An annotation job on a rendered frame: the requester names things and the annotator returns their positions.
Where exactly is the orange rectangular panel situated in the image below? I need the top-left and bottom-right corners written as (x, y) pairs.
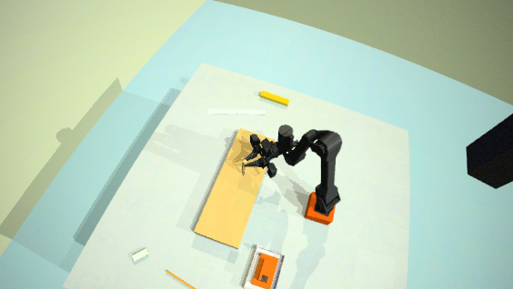
top-left (195, 128), bottom-right (276, 249)

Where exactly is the yellow rectangular bar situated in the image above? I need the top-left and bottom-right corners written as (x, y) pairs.
top-left (260, 91), bottom-right (290, 106)

